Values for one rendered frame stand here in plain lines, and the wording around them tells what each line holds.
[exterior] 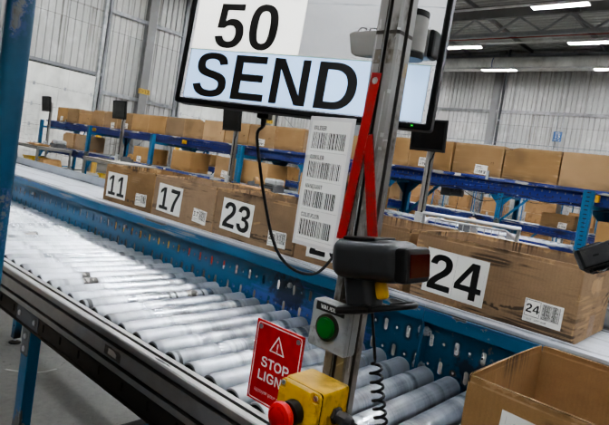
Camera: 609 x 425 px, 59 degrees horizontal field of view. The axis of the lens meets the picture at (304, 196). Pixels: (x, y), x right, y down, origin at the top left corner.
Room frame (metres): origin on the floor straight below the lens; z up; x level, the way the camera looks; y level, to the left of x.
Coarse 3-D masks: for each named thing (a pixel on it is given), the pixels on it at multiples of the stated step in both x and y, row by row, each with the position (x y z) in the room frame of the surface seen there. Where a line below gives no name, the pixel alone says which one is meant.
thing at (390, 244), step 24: (360, 240) 0.68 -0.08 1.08; (384, 240) 0.67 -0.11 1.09; (336, 264) 0.69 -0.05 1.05; (360, 264) 0.66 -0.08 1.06; (384, 264) 0.64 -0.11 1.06; (408, 264) 0.63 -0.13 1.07; (360, 288) 0.68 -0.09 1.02; (384, 288) 0.67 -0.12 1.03; (336, 312) 0.69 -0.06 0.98; (360, 312) 0.67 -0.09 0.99
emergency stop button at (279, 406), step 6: (276, 402) 0.68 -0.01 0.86; (282, 402) 0.67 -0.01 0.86; (270, 408) 0.68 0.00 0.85; (276, 408) 0.67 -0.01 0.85; (282, 408) 0.67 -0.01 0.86; (288, 408) 0.67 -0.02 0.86; (270, 414) 0.68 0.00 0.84; (276, 414) 0.67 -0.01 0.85; (282, 414) 0.66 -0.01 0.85; (288, 414) 0.66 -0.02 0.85; (270, 420) 0.68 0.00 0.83; (276, 420) 0.67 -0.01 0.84; (282, 420) 0.66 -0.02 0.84; (288, 420) 0.66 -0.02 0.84
